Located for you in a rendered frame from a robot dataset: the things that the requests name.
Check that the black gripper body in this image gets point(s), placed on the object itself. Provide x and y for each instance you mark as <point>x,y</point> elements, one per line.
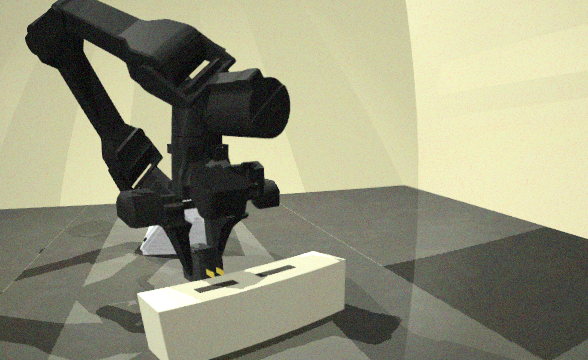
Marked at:
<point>144,208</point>

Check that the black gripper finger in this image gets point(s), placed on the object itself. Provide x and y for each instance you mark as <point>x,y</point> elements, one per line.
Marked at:
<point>218,231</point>
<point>179,237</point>

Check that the black two-prong charger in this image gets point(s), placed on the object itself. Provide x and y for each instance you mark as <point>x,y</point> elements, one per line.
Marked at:
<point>207,262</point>

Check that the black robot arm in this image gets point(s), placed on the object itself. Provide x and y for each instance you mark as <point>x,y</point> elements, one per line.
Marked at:
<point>160,55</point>

